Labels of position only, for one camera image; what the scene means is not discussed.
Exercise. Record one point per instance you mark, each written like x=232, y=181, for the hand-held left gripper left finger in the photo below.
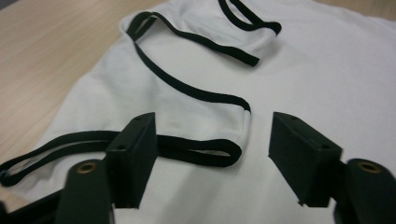
x=134, y=161

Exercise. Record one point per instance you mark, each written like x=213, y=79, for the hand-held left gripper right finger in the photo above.
x=306, y=161

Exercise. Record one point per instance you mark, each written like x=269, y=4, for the white garment with black trim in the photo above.
x=311, y=77

